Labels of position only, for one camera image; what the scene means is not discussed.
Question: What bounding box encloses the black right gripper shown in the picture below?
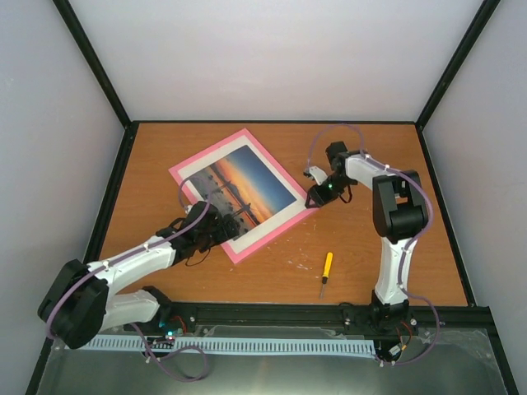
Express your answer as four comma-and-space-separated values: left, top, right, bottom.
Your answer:
305, 174, 352, 209

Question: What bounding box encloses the pink picture frame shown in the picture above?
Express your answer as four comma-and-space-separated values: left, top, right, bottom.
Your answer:
169, 128, 315, 264

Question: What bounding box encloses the yellow handled screwdriver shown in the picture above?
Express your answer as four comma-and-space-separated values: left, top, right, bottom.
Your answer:
319, 252, 333, 300

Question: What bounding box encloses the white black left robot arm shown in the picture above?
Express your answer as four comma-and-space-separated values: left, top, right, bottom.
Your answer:
37, 201, 240, 349

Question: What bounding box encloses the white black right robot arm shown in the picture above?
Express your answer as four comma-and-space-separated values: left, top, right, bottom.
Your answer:
304, 142, 433, 332

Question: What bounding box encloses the sunset photo print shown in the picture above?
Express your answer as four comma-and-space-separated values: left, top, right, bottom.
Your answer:
186, 145, 296, 235

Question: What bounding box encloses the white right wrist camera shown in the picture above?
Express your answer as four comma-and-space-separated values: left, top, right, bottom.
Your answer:
304, 166, 328, 185

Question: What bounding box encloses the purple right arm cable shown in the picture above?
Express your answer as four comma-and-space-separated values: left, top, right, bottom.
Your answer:
307, 123, 442, 366

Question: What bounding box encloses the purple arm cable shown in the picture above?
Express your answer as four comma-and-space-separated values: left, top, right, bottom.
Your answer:
45, 176, 215, 340
307, 123, 442, 366

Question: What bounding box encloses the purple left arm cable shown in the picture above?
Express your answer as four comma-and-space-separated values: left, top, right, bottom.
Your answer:
45, 176, 215, 340

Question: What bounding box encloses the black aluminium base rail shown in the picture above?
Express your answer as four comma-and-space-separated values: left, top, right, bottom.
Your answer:
147, 302, 497, 338

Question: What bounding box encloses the light blue slotted cable duct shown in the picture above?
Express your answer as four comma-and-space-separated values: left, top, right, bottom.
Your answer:
87, 337, 377, 357

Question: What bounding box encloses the black right corner post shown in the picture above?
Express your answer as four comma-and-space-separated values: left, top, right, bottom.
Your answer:
415, 0, 501, 124

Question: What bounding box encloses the black corner post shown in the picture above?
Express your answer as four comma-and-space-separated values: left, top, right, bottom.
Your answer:
52, 0, 133, 127
415, 0, 501, 124

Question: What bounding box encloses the black left corner post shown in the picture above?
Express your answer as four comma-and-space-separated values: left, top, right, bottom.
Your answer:
52, 0, 133, 127

